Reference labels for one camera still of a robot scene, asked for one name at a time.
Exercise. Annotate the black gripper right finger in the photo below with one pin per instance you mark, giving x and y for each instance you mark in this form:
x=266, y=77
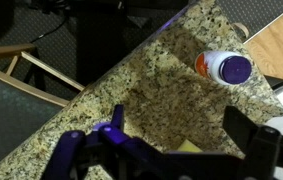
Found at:
x=239, y=125

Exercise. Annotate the curved light wooden piece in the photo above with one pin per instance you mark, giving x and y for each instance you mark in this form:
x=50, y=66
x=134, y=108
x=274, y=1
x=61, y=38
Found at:
x=244, y=28

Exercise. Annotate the wooden chair grey seat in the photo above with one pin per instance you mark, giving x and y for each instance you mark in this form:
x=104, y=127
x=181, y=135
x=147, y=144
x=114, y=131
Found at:
x=11, y=110

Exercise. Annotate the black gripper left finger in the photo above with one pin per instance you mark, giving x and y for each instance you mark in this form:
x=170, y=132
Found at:
x=118, y=117

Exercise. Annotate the white pill bottle purple cap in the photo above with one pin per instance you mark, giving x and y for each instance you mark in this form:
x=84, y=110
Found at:
x=219, y=66

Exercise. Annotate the black table post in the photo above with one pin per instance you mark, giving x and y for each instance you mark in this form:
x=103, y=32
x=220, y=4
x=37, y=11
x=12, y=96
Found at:
x=97, y=40

